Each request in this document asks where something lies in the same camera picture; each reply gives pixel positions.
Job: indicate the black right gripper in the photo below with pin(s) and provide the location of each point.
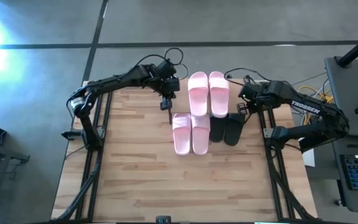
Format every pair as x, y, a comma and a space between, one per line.
255, 102

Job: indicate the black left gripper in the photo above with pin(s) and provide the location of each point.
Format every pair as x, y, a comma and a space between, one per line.
169, 86

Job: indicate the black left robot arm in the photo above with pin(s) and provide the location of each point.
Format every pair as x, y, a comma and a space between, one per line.
113, 81

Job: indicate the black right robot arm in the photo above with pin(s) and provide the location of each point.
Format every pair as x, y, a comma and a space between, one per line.
309, 107

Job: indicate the black desk beam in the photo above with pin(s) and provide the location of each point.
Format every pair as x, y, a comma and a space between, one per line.
309, 146

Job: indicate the white box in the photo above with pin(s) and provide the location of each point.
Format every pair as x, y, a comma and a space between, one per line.
309, 158

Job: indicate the dark grey desk top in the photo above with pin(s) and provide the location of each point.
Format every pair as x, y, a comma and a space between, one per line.
353, 93

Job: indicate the grey keyboard desk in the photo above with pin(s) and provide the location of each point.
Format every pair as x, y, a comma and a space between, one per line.
353, 144

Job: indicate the black slanted pole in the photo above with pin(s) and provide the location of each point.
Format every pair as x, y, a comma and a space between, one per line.
357, 48

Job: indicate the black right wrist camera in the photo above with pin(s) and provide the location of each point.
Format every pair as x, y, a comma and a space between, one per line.
245, 88

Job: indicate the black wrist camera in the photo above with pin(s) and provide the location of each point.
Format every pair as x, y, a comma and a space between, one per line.
166, 68
245, 88

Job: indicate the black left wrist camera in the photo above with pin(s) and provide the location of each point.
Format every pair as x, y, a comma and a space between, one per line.
166, 68

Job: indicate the black aluminium table frame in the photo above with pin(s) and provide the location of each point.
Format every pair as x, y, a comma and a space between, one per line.
275, 186

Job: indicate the black clamp bracket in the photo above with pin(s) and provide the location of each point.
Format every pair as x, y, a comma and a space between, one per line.
70, 135

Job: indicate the black table-level camera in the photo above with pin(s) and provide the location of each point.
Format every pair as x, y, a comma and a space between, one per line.
163, 220

